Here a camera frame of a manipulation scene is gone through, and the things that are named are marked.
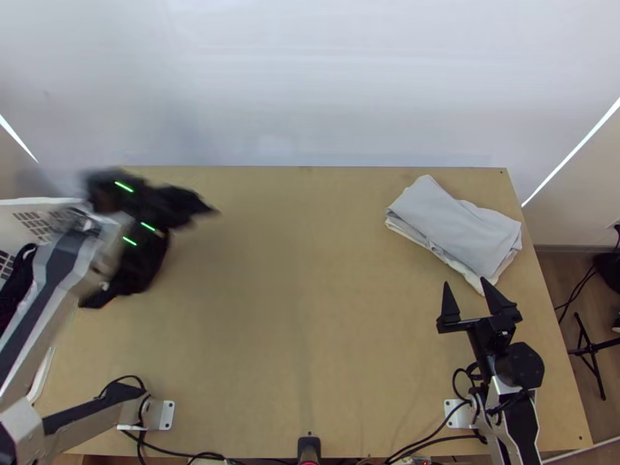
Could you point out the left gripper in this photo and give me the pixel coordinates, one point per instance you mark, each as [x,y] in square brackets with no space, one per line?
[179,203]

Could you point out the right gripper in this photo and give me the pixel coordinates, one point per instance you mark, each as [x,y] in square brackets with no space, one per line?
[479,339]

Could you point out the black t-shirt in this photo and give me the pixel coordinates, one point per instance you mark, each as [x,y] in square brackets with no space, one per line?
[140,271]

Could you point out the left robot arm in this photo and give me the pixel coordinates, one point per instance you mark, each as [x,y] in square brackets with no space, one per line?
[48,271]

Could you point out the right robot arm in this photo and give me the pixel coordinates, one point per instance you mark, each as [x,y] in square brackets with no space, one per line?
[518,426]

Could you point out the pile of folded clothes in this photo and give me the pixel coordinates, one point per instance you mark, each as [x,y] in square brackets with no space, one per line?
[450,223]

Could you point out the black bag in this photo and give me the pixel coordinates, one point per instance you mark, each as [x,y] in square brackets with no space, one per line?
[609,269]

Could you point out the white laundry basket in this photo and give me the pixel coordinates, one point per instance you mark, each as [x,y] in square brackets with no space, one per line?
[29,213]

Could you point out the heap of clothes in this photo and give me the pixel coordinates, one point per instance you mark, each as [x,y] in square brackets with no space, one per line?
[12,281]

